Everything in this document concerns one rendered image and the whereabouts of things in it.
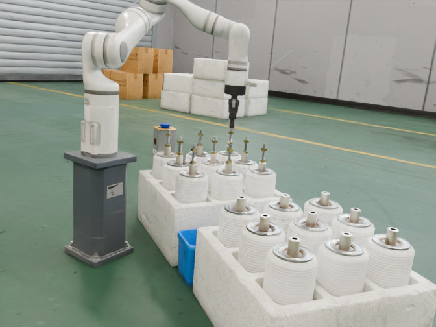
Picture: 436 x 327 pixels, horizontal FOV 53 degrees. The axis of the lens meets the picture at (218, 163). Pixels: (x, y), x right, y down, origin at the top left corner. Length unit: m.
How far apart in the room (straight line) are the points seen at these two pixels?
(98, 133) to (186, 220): 0.34
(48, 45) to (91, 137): 5.69
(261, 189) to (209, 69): 2.95
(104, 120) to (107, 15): 6.33
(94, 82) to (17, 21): 5.50
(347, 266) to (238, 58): 0.87
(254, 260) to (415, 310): 0.33
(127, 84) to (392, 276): 4.47
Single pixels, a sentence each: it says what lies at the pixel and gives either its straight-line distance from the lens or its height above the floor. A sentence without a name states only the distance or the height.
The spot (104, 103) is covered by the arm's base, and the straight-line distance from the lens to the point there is 1.20.
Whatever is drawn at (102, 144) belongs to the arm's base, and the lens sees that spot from 1.22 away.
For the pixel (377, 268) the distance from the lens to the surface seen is 0.96.
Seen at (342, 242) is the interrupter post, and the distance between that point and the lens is 0.90.
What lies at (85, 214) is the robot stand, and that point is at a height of 0.14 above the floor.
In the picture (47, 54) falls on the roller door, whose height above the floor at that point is 0.38.
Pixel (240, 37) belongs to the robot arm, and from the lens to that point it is 1.50.
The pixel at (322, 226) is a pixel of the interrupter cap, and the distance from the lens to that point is 0.99.
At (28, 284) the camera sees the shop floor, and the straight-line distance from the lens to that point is 1.24.
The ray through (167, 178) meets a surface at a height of 0.21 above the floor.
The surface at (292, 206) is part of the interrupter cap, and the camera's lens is 1.09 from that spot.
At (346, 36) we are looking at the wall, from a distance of 6.76.
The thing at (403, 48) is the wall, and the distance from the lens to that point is 6.49.
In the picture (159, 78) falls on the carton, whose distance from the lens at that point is 5.49.
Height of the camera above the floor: 0.60
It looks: 14 degrees down
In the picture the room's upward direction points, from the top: 5 degrees clockwise
